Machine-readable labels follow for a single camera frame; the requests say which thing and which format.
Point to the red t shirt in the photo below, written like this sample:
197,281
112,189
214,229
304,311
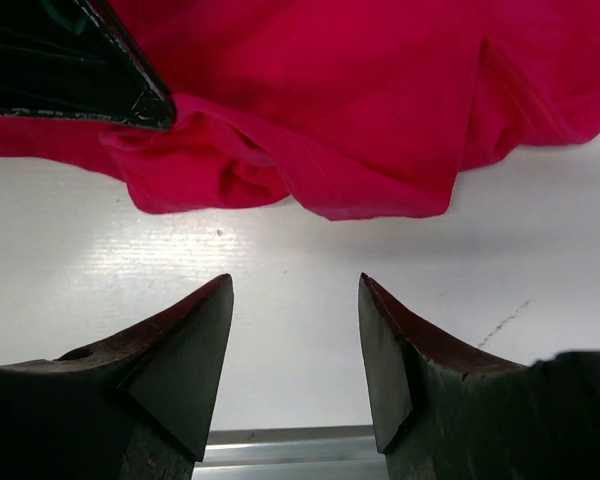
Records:
357,109

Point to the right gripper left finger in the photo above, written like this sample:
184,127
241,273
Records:
135,405

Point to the aluminium front rail frame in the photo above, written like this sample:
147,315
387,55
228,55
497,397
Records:
337,452

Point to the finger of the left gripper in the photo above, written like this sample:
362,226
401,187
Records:
75,60

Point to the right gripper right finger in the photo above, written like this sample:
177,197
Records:
443,409

